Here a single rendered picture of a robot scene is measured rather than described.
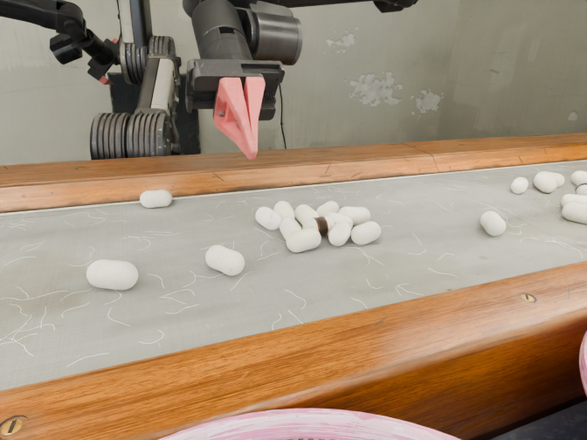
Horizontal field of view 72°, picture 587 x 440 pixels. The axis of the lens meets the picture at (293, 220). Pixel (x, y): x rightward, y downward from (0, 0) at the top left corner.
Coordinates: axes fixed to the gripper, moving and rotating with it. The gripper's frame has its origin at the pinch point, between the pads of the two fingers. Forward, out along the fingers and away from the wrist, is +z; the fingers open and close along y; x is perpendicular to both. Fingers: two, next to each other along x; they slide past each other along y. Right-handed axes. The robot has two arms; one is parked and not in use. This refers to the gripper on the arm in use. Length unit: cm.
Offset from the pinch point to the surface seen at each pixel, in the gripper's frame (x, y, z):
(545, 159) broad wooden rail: 12, 58, -3
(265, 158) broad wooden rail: 14.2, 6.7, -8.8
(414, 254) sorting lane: -1.4, 12.5, 14.4
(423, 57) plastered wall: 115, 170, -151
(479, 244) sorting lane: -1.5, 20.4, 14.5
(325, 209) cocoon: 3.0, 7.4, 6.2
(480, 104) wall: 110, 188, -106
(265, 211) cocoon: 3.3, 0.9, 5.6
